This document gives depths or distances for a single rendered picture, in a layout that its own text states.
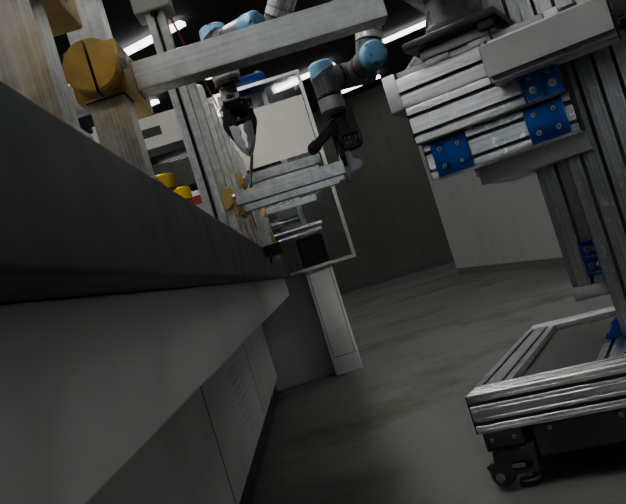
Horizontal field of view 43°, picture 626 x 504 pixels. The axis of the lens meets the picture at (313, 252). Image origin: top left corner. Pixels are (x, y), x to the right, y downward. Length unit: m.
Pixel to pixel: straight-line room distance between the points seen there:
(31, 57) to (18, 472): 0.27
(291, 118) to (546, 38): 3.01
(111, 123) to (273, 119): 3.86
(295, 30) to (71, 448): 0.52
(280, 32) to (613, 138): 1.32
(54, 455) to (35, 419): 0.02
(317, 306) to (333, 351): 0.27
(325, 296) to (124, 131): 3.82
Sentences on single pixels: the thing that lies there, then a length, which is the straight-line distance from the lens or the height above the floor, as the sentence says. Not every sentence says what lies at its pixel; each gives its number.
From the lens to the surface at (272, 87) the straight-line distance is 4.64.
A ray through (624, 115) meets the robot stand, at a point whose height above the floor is 0.73.
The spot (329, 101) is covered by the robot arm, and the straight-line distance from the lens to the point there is 2.30.
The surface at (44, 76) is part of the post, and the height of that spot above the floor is 0.75.
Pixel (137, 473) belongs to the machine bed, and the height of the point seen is 0.39.
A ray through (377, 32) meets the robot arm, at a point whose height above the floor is 1.18.
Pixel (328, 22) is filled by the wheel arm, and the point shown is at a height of 0.82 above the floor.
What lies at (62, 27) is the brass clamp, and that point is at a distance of 0.62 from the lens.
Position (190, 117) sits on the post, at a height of 0.94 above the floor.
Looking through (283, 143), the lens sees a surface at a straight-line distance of 4.57.
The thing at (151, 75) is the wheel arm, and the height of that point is 0.83.
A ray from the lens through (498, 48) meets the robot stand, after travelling 1.75.
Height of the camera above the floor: 0.59
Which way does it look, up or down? 2 degrees up
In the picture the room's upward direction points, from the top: 17 degrees counter-clockwise
